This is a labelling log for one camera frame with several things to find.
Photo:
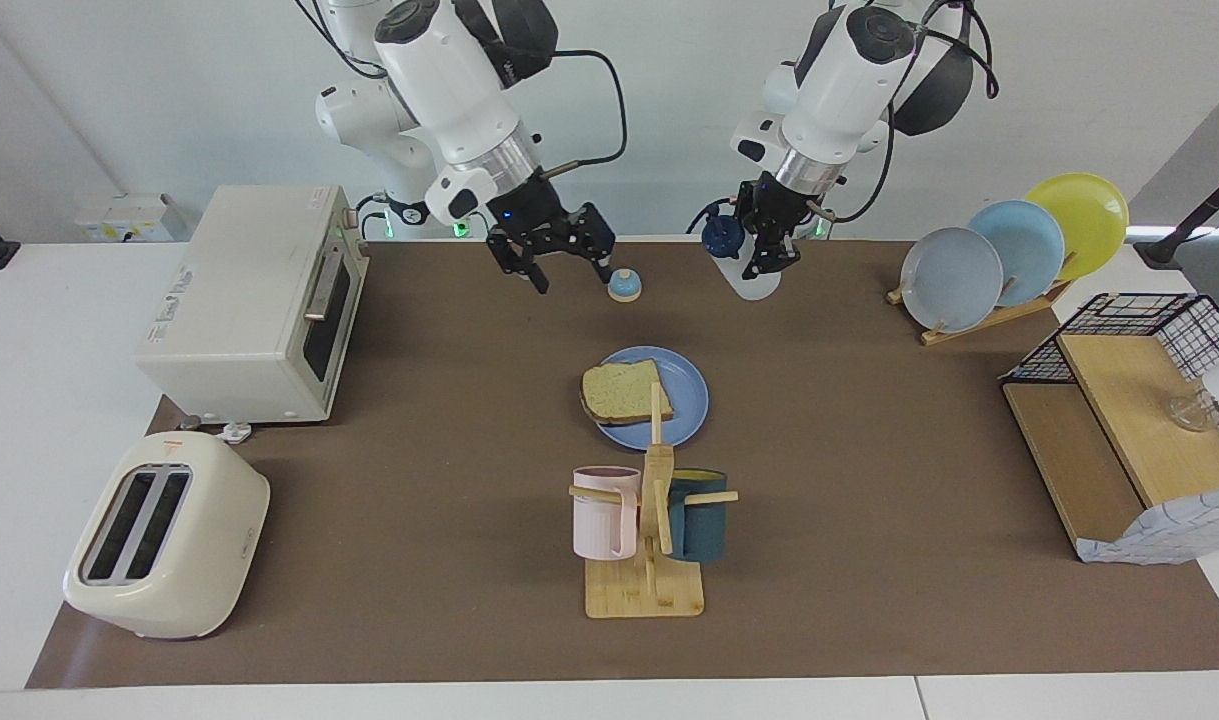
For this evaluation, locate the brown table mat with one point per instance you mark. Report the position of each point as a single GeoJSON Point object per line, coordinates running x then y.
{"type": "Point", "coordinates": [419, 560]}

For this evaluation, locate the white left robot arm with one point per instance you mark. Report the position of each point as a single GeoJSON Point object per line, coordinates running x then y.
{"type": "Point", "coordinates": [849, 80]}

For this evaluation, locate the dark teal mug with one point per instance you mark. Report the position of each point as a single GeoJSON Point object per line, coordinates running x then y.
{"type": "Point", "coordinates": [699, 530]}

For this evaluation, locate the squeeze bottle with blue cap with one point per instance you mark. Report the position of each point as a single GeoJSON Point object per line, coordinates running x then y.
{"type": "Point", "coordinates": [759, 285]}

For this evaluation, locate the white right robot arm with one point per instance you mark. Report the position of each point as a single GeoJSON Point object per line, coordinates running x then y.
{"type": "Point", "coordinates": [449, 80]}

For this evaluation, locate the pink mug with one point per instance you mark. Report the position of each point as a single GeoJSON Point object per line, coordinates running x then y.
{"type": "Point", "coordinates": [599, 520]}

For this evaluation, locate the bread slice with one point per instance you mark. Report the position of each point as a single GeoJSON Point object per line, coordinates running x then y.
{"type": "Point", "coordinates": [619, 392]}

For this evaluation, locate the white patterned cloth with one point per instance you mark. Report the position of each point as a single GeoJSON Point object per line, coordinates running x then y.
{"type": "Point", "coordinates": [1169, 525]}

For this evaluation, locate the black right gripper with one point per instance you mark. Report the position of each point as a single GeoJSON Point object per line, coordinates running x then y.
{"type": "Point", "coordinates": [534, 218]}

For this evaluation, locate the grey plate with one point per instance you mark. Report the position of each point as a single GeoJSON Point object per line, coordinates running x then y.
{"type": "Point", "coordinates": [954, 280]}

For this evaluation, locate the white wall outlet box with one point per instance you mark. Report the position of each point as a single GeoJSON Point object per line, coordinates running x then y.
{"type": "Point", "coordinates": [119, 220]}

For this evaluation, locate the light blue plate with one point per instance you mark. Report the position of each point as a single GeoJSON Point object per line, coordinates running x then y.
{"type": "Point", "coordinates": [1029, 250]}

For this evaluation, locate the white toaster oven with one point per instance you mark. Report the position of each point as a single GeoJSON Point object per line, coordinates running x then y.
{"type": "Point", "coordinates": [239, 300]}

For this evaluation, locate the wooden mug tree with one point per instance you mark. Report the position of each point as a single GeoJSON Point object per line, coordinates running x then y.
{"type": "Point", "coordinates": [644, 595]}

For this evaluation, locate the white power plug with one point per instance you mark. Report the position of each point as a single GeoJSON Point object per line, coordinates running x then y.
{"type": "Point", "coordinates": [235, 433]}

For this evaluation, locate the wooden shelf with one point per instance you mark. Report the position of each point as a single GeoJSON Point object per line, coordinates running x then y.
{"type": "Point", "coordinates": [1059, 450]}

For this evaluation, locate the yellow plate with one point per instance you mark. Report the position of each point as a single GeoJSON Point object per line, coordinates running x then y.
{"type": "Point", "coordinates": [1084, 220]}

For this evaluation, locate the wooden plate rack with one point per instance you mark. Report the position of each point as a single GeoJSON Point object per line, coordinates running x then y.
{"type": "Point", "coordinates": [979, 322]}

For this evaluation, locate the small blue call bell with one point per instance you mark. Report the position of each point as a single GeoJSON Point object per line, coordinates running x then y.
{"type": "Point", "coordinates": [624, 288]}

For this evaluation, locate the clear glass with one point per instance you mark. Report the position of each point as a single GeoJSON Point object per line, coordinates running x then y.
{"type": "Point", "coordinates": [1191, 412]}

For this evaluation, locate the cream toaster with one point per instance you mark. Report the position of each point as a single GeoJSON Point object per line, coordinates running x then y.
{"type": "Point", "coordinates": [169, 560]}

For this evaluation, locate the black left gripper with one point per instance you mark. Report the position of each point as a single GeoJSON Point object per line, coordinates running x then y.
{"type": "Point", "coordinates": [777, 205]}

